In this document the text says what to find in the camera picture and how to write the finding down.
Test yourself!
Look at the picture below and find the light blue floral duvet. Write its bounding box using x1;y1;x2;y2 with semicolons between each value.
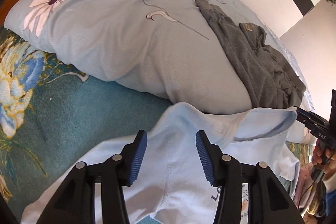
4;0;317;144

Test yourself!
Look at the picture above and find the teal floral bed blanket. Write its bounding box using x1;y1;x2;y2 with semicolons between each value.
1;28;171;219

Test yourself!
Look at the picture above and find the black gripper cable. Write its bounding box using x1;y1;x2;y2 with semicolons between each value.
296;170;326;212

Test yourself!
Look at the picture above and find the person's right hand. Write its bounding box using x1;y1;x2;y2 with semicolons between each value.
312;140;335;173

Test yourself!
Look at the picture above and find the light blue printed t-shirt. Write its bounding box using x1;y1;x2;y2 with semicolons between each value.
20;102;301;224

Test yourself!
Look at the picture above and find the grey sweatshirt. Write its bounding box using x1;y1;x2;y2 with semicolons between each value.
195;0;306;109

